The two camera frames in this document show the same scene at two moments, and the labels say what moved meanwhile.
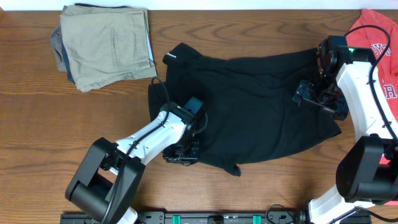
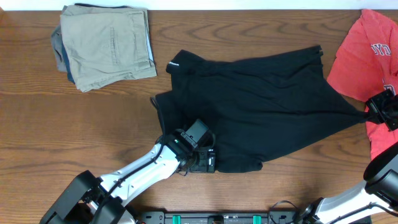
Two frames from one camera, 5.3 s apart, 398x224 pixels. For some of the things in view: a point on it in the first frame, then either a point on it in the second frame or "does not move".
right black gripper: [306, 91] -> [375, 104]
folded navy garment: [69, 71] does not move
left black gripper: [171, 155] -> [208, 165]
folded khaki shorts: [106, 45] does not move
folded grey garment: [56, 39] does not move
